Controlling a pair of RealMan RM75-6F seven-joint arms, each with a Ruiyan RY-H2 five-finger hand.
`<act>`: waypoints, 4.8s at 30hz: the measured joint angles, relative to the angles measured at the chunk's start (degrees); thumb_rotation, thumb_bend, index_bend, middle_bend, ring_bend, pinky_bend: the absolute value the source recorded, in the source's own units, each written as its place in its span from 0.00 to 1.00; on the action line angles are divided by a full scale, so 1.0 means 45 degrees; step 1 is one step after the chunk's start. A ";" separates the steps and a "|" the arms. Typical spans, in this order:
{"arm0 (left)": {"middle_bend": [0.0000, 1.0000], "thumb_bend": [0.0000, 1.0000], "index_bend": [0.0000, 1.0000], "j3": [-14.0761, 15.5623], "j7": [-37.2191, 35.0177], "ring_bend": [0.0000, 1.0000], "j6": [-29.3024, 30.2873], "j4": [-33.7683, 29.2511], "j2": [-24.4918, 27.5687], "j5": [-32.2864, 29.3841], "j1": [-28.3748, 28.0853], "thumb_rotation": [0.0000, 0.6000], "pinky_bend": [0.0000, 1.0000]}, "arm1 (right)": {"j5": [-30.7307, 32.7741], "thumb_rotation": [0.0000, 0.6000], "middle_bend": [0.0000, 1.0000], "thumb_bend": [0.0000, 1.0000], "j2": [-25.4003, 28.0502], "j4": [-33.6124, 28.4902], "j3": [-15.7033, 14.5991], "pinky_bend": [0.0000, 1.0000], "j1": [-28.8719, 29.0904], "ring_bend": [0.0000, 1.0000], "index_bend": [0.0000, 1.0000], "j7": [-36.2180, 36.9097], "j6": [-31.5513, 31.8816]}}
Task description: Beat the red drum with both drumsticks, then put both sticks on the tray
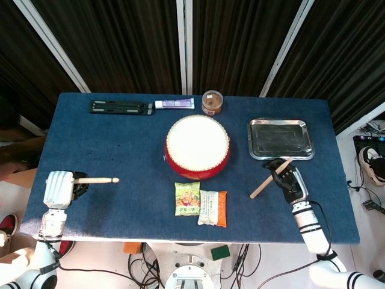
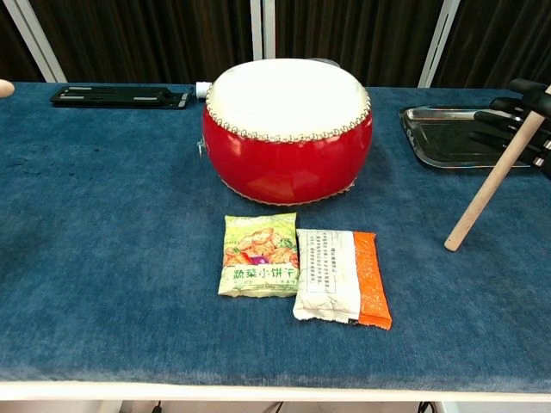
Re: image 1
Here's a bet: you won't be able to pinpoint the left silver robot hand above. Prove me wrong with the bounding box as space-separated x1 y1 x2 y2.
43 170 90 209

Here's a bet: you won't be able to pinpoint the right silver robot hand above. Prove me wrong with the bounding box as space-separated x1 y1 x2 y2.
261 158 309 205

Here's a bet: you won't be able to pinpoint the wooden drumstick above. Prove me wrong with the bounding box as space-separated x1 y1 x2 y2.
250 157 294 200
77 177 120 185

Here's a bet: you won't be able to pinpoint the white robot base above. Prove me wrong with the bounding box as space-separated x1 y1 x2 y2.
149 242 232 289

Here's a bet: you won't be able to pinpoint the steel rectangular tray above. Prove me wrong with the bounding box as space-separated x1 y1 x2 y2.
247 118 316 161

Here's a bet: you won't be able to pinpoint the red drum white skin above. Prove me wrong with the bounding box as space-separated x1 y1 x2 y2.
164 114 232 181

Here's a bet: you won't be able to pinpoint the cardboard box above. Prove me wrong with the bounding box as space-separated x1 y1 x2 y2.
5 167 39 190

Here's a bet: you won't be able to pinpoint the blue table cloth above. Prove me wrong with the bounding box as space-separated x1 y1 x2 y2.
19 92 361 245

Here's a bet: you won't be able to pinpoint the red shoe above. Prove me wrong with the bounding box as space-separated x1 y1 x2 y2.
0 214 19 239

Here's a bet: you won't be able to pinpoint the white black sneaker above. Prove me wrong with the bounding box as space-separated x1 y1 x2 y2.
358 146 385 186

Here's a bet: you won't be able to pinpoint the black hand tool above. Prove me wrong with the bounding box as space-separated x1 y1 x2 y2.
362 199 385 216

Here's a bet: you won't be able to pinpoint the white orange snack packet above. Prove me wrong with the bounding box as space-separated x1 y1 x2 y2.
197 190 229 228

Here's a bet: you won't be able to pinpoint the black electronic device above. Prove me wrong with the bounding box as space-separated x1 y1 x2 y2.
353 135 385 153

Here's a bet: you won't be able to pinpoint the orange block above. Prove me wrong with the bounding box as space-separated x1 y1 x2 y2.
123 242 143 255

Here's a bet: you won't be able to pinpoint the green sponge block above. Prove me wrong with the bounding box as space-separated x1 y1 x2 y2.
210 244 231 261

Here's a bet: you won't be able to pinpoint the black flat case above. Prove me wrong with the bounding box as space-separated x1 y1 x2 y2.
89 100 156 116

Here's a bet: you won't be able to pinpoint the green biscuit snack packet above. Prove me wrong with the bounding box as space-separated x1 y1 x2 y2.
174 181 202 217

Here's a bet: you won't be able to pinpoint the clear jar brown contents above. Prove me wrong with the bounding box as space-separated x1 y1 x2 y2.
202 90 224 116

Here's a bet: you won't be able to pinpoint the black pleated curtain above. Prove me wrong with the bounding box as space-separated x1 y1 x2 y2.
0 0 81 130
192 0 303 98
31 0 183 95
267 0 385 135

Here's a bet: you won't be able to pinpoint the white purple toothpaste tube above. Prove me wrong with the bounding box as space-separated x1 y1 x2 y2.
154 98 196 110

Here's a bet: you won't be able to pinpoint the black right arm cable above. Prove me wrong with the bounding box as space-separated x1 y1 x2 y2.
257 200 335 289

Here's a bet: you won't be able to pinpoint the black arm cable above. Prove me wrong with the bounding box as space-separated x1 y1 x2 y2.
38 233 133 281
257 200 335 289

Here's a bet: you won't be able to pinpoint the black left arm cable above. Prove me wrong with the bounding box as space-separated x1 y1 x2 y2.
38 233 133 281

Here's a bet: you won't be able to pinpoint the white frame post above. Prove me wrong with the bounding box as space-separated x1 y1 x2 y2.
334 101 385 141
19 115 49 137
175 0 194 96
13 0 91 93
259 0 315 98

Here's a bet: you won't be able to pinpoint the black floor cable tangle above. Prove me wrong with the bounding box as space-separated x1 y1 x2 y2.
127 243 165 289
221 243 263 289

